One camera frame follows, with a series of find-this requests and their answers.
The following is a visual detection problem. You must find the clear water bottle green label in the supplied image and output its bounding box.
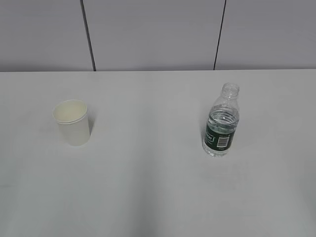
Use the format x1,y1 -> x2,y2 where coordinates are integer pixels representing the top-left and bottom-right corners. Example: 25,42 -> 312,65
203,83 -> 239,157

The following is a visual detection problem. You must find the white paper cup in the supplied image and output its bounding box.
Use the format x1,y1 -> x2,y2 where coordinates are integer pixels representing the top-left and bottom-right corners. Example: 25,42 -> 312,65
52,99 -> 90,146

